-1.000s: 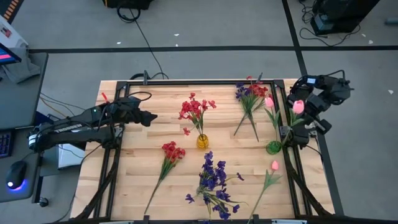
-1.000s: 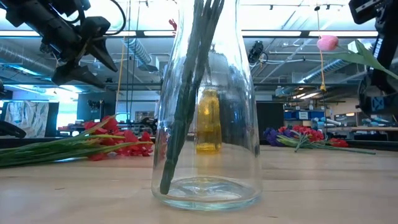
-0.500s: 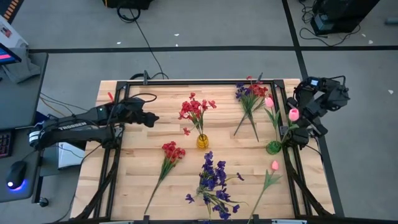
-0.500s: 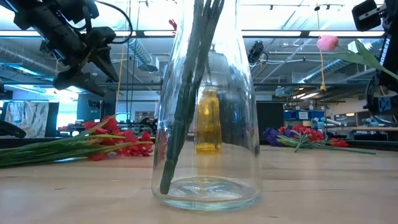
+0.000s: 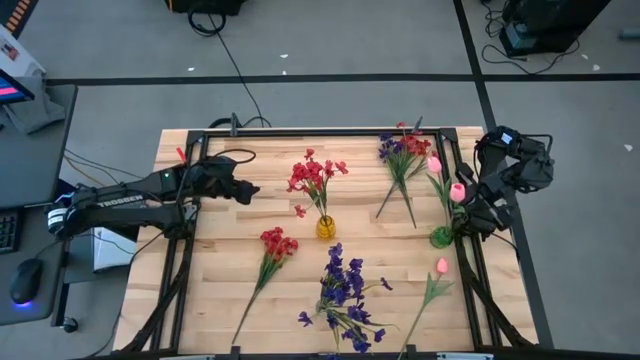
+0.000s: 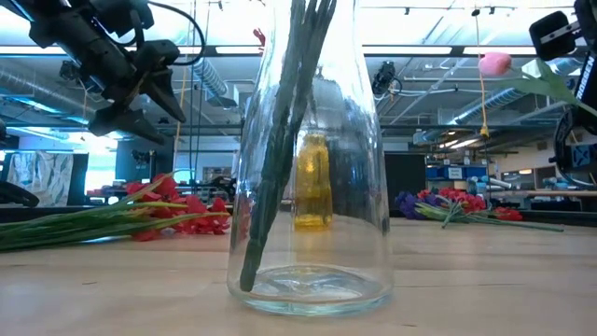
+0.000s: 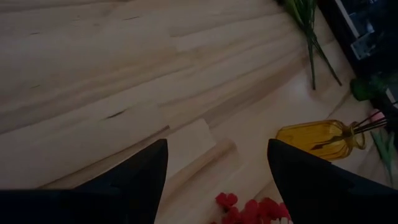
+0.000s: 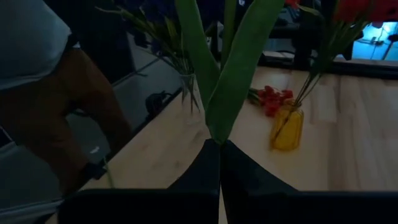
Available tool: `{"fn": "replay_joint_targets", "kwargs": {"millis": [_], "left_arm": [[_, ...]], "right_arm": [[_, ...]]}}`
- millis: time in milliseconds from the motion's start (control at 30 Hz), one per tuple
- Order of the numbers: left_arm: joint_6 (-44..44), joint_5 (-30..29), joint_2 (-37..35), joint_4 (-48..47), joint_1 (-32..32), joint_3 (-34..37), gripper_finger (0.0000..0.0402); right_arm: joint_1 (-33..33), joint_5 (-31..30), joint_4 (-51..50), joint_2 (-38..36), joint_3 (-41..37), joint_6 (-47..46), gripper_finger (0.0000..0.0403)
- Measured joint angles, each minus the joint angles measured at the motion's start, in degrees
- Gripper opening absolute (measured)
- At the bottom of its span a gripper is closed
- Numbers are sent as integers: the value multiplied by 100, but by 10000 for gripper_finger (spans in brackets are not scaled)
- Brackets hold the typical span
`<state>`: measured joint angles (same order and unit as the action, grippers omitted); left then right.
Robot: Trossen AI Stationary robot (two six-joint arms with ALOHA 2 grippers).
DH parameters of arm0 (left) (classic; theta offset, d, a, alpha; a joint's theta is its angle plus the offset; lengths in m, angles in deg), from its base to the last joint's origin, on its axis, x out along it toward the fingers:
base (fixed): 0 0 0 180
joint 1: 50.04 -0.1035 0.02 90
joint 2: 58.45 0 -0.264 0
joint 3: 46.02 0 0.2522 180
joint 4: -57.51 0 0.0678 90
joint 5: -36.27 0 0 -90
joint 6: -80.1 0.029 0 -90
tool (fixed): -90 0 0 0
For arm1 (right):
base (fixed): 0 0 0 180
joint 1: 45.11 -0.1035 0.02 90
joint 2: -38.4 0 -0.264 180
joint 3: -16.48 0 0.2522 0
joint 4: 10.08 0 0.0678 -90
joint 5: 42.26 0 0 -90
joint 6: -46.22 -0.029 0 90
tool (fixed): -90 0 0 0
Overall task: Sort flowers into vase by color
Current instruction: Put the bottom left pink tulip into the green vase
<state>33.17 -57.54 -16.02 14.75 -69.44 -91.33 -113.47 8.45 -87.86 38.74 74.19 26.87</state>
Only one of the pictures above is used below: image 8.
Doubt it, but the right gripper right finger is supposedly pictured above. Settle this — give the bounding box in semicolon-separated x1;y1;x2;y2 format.
220;139;398;224

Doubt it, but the clear glass vase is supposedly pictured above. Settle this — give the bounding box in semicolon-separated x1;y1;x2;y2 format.
178;73;201;111

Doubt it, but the person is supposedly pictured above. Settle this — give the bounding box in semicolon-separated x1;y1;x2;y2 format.
0;0;133;197

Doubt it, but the yellow ribbed glass vase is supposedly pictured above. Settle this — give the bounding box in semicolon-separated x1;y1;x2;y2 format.
269;104;305;152

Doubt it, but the red artificial flower bunch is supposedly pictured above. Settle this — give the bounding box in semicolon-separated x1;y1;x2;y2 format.
284;0;398;108
247;85;295;118

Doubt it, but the pink artificial tulip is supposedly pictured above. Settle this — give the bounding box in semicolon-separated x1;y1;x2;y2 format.
175;0;286;146

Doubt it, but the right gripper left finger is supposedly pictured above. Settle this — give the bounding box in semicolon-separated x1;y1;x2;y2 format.
58;139;222;224

